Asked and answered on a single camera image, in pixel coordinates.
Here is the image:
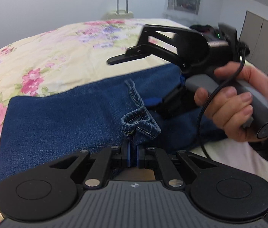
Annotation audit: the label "blue denim jeans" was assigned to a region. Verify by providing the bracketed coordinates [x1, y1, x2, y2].
[0, 64, 220, 182]

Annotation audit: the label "person right hand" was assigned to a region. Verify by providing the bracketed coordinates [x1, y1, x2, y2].
[205, 65, 268, 143]

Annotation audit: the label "pile of clothes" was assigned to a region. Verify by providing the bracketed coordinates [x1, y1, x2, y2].
[190, 24, 217, 36]

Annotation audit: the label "grey right cabinet doors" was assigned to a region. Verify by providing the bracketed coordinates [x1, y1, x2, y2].
[240, 11, 268, 74]

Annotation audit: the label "cream hard-shell suitcase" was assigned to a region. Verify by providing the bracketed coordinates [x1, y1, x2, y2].
[101, 0, 134, 20]

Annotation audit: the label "floral yellow bed quilt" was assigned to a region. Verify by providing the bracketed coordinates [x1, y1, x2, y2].
[0, 19, 268, 227]

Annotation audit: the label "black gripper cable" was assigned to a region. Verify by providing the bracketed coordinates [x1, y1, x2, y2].
[196, 27, 247, 159]

